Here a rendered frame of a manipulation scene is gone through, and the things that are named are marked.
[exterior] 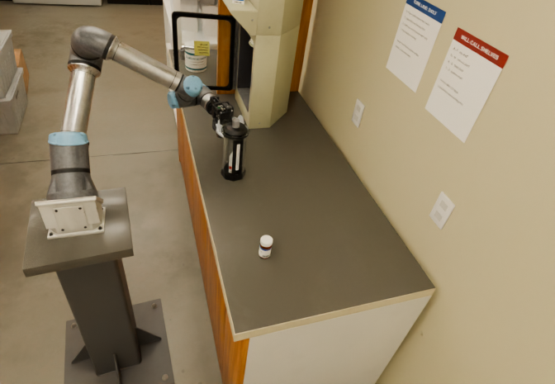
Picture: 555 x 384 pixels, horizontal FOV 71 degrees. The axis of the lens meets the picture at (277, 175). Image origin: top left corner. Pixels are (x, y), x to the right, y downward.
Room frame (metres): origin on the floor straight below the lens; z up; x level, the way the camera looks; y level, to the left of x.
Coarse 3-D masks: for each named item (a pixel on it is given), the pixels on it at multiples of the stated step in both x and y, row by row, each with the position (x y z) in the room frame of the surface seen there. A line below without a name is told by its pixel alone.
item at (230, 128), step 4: (236, 120) 1.27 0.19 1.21; (228, 124) 1.27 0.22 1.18; (232, 124) 1.26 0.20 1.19; (236, 124) 1.26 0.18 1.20; (240, 124) 1.29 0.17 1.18; (224, 128) 1.26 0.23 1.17; (228, 128) 1.25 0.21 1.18; (232, 128) 1.25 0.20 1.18; (236, 128) 1.25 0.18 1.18; (240, 128) 1.26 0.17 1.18; (244, 128) 1.26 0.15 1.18; (228, 132) 1.23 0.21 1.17; (232, 132) 1.23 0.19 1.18; (236, 132) 1.23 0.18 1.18; (240, 132) 1.24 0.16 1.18; (244, 132) 1.25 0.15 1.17
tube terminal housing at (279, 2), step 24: (264, 0) 1.64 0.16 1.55; (288, 0) 1.71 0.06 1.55; (264, 24) 1.65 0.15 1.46; (288, 24) 1.74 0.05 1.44; (264, 48) 1.65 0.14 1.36; (288, 48) 1.77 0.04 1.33; (264, 72) 1.65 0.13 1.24; (288, 72) 1.81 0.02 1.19; (264, 96) 1.66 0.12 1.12; (288, 96) 1.85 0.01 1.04; (264, 120) 1.66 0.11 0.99
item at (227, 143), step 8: (248, 128) 1.29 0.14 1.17; (224, 136) 1.24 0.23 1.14; (232, 136) 1.22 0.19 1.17; (240, 136) 1.22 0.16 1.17; (224, 144) 1.24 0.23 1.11; (232, 144) 1.22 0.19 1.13; (224, 152) 1.24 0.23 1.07; (232, 152) 1.22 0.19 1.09; (224, 160) 1.24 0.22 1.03; (224, 168) 1.24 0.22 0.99
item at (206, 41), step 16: (192, 32) 1.86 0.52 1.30; (208, 32) 1.88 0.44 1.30; (224, 32) 1.90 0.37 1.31; (192, 48) 1.86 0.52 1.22; (208, 48) 1.88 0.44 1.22; (224, 48) 1.90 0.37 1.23; (192, 64) 1.86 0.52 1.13; (208, 64) 1.88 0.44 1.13; (224, 64) 1.90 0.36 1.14; (208, 80) 1.88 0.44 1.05; (224, 80) 1.90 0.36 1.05
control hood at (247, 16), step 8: (224, 0) 1.72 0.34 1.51; (248, 0) 1.76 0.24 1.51; (232, 8) 1.62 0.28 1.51; (240, 8) 1.63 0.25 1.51; (248, 8) 1.65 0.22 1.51; (240, 16) 1.61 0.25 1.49; (248, 16) 1.62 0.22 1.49; (256, 16) 1.63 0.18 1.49; (240, 24) 1.61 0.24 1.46; (248, 24) 1.62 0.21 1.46; (256, 24) 1.63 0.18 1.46; (248, 32) 1.62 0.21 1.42
